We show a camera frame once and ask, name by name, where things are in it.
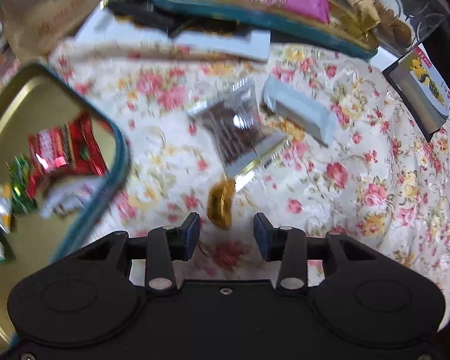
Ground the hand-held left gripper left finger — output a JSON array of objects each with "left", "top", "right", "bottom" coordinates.
[{"left": 77, "top": 212, "right": 201, "bottom": 295}]

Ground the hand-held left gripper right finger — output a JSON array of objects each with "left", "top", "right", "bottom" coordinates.
[{"left": 254, "top": 212, "right": 377, "bottom": 296}]

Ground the gold candy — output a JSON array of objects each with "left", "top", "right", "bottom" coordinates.
[{"left": 207, "top": 180, "right": 236, "bottom": 231}]

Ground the gold tin tray teal rim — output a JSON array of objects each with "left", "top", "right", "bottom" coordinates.
[{"left": 0, "top": 63, "right": 131, "bottom": 355}]

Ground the teal tin tray with snacks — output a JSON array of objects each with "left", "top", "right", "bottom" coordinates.
[{"left": 148, "top": 0, "right": 379, "bottom": 61}]

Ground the clear packet of dark snack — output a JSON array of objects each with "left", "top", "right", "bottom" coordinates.
[{"left": 187, "top": 79, "right": 289, "bottom": 192}]

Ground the floral tablecloth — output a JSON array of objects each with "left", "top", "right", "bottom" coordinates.
[{"left": 47, "top": 39, "right": 450, "bottom": 308}]

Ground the red snack packet green print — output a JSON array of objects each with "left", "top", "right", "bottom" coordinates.
[{"left": 65, "top": 114, "right": 109, "bottom": 177}]

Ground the green wrapped candy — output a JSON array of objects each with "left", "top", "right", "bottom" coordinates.
[{"left": 7, "top": 154, "right": 38, "bottom": 214}]

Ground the white flat board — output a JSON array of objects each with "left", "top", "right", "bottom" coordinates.
[{"left": 75, "top": 7, "right": 271, "bottom": 62}]

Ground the box with yellow print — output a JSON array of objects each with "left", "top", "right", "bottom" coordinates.
[{"left": 382, "top": 43, "right": 450, "bottom": 142}]

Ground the black gold plastic tray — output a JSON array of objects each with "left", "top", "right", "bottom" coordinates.
[{"left": 109, "top": 0, "right": 241, "bottom": 38}]

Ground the beige snack packet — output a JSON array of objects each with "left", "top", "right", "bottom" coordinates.
[{"left": 337, "top": 0, "right": 381, "bottom": 34}]

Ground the large brown paper snack bag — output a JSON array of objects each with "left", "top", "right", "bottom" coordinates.
[{"left": 0, "top": 0, "right": 109, "bottom": 62}]

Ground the glass jar with cookies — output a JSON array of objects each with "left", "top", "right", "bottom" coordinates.
[{"left": 371, "top": 0, "right": 450, "bottom": 55}]

